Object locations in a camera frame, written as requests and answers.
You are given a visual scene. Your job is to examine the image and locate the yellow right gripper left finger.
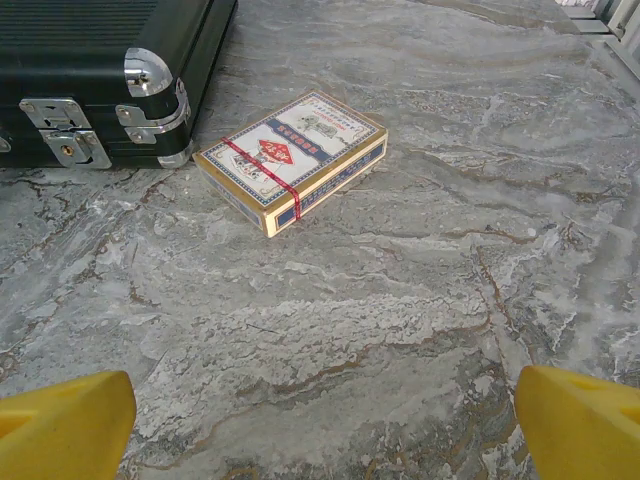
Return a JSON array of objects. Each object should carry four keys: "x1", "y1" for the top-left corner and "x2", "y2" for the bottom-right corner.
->
[{"x1": 0, "y1": 370, "x2": 138, "y2": 480}]

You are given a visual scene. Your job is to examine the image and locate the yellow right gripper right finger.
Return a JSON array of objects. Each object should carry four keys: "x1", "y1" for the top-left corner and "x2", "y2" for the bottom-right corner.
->
[{"x1": 514, "y1": 365, "x2": 640, "y2": 480}]

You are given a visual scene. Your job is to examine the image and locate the small pink card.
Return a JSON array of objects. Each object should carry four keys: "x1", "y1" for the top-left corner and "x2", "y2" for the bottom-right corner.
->
[{"x1": 192, "y1": 89, "x2": 389, "y2": 239}]

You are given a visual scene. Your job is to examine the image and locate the black ribbed carrying case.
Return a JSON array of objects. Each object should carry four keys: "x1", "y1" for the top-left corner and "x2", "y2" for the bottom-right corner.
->
[{"x1": 0, "y1": 0, "x2": 239, "y2": 170}]

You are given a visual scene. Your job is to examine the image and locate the aluminium frame side rail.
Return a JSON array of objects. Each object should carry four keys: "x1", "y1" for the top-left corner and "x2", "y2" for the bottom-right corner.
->
[{"x1": 558, "y1": 0, "x2": 640, "y2": 84}]

